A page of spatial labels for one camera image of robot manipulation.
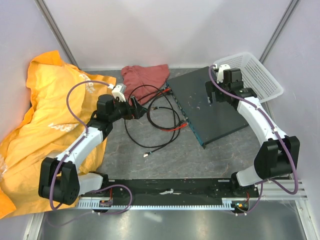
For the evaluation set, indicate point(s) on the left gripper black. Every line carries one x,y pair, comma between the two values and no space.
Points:
139,111

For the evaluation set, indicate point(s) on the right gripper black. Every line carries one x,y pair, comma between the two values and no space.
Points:
211,88

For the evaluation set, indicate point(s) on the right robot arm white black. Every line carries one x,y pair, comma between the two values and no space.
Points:
277,158

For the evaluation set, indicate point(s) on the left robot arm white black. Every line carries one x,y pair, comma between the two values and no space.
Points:
60,180

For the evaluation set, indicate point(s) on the red cloth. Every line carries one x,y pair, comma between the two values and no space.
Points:
135,76

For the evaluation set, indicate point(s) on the white plastic basket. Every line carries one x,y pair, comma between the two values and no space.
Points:
254,75

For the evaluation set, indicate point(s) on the orange cloth bag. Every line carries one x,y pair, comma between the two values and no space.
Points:
62,98

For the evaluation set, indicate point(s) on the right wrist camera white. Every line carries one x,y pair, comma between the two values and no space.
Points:
220,73

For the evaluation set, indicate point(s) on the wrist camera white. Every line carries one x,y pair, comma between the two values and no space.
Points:
118,91
220,73

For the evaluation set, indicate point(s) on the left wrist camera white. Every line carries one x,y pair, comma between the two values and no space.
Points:
118,91

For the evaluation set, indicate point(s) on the dark network switch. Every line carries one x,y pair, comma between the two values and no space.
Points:
208,121

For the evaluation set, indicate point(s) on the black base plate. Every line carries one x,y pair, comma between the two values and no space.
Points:
175,191

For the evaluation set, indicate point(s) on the white cable duct rail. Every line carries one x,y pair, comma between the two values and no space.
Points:
95,204

